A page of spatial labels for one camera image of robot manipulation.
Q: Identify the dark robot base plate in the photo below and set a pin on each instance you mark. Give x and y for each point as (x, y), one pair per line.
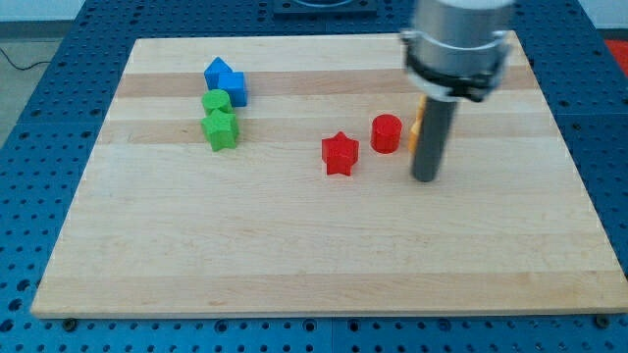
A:
(324, 7)

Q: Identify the wooden board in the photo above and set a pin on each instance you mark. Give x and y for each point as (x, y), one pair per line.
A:
(161, 226)

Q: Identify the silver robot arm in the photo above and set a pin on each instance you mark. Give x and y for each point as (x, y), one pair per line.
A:
(456, 49)

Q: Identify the yellow block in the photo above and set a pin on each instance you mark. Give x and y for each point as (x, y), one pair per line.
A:
(416, 126)

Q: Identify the blue cube block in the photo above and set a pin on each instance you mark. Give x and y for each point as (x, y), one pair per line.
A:
(235, 85)

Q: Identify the red star block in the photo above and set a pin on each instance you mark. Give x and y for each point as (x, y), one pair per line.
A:
(339, 153)

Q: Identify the red cylinder block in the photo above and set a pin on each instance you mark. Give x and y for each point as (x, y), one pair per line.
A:
(385, 133)

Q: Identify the green star block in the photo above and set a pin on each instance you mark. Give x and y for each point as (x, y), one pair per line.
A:
(220, 130)

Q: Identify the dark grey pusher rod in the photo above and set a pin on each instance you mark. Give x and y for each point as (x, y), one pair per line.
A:
(435, 118)

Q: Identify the green cylinder block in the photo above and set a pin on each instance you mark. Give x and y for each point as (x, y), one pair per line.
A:
(216, 100)

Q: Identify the blue pentagon block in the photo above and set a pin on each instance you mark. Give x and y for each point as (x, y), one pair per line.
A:
(211, 74)

